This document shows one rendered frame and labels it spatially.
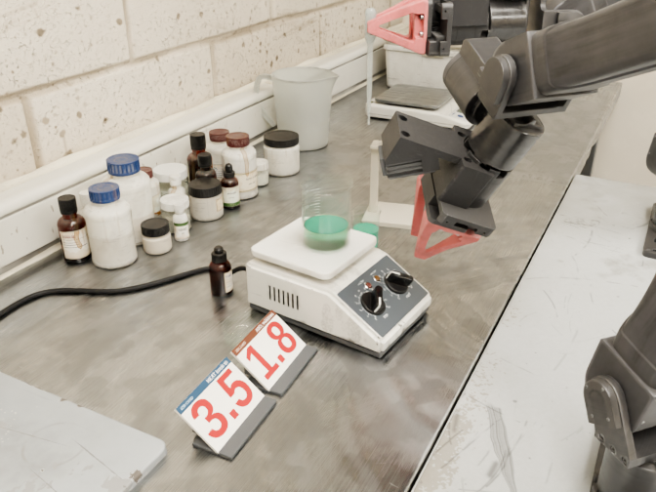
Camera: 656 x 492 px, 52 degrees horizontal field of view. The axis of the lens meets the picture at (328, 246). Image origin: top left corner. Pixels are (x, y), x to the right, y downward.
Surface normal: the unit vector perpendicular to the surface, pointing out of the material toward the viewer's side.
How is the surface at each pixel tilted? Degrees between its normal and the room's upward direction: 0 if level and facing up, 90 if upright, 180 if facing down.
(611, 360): 90
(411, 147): 110
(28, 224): 90
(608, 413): 90
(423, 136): 30
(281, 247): 0
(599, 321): 0
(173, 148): 90
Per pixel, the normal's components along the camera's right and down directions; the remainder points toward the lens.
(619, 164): -0.46, 0.41
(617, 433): -0.94, 0.16
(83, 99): 0.89, 0.21
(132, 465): 0.00, -0.88
